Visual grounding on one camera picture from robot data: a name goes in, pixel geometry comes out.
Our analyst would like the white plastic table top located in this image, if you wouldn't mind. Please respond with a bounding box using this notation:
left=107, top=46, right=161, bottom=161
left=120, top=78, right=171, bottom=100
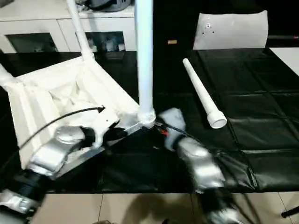
left=0, top=57, right=156, bottom=178

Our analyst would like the black table mat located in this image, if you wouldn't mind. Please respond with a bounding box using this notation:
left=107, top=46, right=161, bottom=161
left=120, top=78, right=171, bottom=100
left=0, top=48, right=299, bottom=194

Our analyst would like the black cabinet with gold label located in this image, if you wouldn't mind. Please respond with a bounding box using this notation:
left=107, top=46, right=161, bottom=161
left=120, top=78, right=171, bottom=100
left=134, top=0, right=204, bottom=51

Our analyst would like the grey round bag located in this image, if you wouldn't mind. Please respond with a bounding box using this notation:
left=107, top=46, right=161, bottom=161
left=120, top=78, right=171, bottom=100
left=90, top=0, right=134, bottom=12

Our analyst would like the white sideboard cabinet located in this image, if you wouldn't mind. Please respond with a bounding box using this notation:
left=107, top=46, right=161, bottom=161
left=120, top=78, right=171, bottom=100
left=0, top=7, right=137, bottom=54

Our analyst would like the white flat board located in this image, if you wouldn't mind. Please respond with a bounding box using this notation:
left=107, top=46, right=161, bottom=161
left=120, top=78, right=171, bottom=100
left=268, top=46, right=299, bottom=76

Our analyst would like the black stand leg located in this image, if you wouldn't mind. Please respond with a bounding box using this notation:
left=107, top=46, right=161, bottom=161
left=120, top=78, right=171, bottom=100
left=281, top=206, right=299, bottom=219

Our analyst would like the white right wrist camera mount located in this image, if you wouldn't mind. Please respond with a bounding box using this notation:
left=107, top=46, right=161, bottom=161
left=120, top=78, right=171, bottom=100
left=158, top=108, right=185, bottom=150

